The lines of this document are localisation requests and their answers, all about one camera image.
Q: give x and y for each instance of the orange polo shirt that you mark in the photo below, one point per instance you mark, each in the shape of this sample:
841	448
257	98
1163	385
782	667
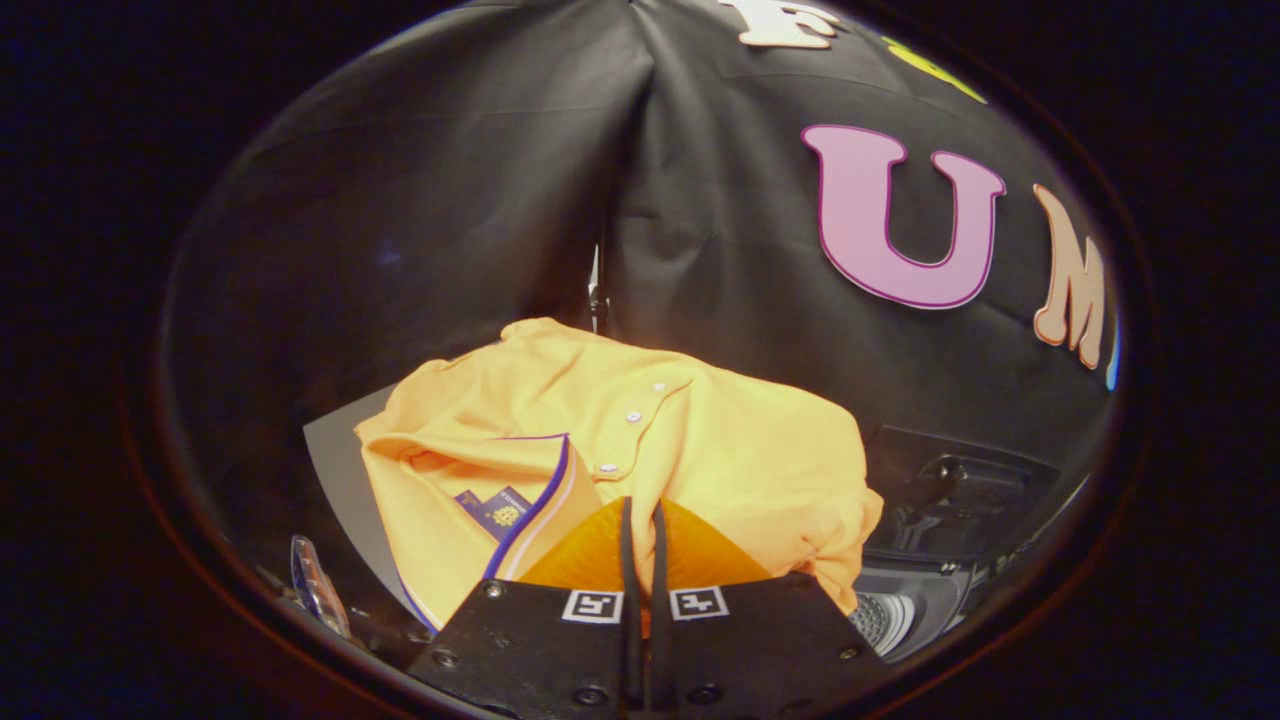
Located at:
740	450

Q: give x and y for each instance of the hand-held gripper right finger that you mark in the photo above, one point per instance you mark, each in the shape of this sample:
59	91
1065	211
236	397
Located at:
740	650

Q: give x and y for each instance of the backdrop support stand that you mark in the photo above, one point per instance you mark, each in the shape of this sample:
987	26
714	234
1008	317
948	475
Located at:
597	295

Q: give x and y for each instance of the grey cabinet with white door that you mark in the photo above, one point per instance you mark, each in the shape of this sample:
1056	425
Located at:
345	490

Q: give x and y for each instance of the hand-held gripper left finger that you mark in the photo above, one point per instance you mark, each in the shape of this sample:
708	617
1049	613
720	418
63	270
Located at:
560	650

